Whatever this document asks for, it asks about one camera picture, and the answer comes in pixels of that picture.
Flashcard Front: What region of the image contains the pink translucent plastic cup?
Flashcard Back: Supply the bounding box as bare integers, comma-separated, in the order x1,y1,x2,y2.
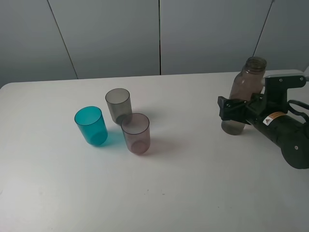
121,113,150,155

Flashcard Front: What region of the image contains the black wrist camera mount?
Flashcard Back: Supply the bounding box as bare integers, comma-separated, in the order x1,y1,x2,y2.
262,73,309,109

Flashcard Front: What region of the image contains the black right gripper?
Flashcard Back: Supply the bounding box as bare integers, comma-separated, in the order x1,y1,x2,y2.
217,92,288,126

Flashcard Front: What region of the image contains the brown translucent plastic bottle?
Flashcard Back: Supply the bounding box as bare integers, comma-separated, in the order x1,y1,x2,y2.
221,57,267,135

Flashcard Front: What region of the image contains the teal translucent plastic cup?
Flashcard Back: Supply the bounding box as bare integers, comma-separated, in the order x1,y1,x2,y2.
74,106,108,146

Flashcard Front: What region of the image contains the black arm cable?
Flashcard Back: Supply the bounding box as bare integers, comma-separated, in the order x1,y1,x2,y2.
286,99,309,118

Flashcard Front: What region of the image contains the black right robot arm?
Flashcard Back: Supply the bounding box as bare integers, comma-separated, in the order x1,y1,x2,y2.
247,94,309,169

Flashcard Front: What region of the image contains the grey translucent plastic cup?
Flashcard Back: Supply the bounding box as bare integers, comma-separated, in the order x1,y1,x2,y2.
105,88,132,125

